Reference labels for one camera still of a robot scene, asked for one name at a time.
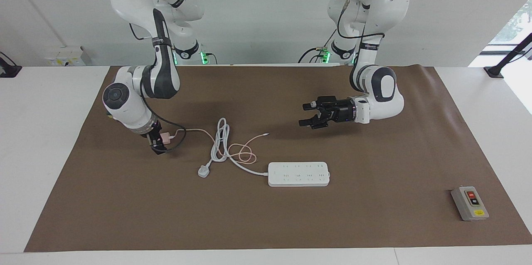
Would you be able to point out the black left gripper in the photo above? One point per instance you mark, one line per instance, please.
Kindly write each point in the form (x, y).
(336, 111)

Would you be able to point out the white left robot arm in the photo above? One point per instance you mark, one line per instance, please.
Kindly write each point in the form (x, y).
(386, 90)

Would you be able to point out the grey on-off switch box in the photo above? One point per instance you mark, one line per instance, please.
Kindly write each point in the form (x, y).
(469, 204)

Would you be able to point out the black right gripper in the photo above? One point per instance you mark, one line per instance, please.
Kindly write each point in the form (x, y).
(153, 136)

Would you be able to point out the black angled stand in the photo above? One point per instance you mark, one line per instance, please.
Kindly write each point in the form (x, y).
(496, 71)

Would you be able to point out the pink charger adapter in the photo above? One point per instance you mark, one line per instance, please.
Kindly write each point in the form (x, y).
(167, 137)

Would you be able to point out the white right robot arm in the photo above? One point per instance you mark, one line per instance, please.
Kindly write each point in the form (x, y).
(129, 107)

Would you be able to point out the black clamp mount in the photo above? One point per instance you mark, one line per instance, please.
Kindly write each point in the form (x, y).
(8, 69)

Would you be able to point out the bright window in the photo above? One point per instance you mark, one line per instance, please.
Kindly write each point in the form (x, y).
(515, 28)

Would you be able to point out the brown table mat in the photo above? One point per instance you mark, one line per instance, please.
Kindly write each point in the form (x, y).
(291, 223)

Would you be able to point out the white wall socket box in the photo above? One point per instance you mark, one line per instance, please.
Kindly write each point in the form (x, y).
(66, 57)

